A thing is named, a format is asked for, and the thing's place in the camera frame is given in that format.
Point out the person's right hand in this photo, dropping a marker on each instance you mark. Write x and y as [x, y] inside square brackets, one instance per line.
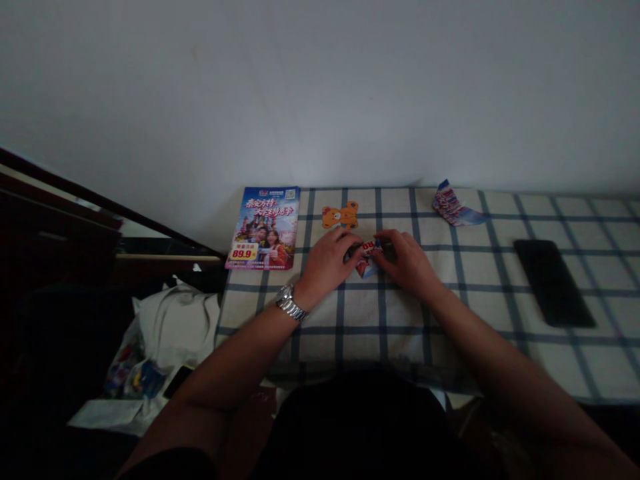
[407, 262]

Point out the orange bear cutout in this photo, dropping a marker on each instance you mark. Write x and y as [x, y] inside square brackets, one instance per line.
[340, 215]

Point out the stack of colourful flyers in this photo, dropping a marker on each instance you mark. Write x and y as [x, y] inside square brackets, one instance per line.
[264, 228]

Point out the checked tablecloth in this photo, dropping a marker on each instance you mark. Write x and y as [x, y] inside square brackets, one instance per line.
[450, 300]

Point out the black smartphone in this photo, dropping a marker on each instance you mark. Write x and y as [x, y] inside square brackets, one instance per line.
[553, 281]

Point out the person's left hand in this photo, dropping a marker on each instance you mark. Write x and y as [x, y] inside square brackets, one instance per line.
[325, 262]

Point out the dark wooden furniture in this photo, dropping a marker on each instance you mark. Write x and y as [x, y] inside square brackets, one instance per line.
[60, 240]

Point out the white paper sheet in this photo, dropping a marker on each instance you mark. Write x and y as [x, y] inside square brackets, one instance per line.
[107, 414]

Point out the person's body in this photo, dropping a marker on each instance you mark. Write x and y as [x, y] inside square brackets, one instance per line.
[360, 425]

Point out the white plastic bag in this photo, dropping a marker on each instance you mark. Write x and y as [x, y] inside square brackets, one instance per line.
[160, 335]

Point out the person's left fingers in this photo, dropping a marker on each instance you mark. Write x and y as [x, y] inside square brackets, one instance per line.
[350, 243]

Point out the printed paper piece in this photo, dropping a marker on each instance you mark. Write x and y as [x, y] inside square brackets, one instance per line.
[369, 257]

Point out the person's right fingers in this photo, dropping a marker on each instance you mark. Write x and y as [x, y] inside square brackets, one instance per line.
[386, 246]

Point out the folded blue white paper shape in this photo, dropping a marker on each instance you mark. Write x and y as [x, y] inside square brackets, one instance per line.
[453, 205]

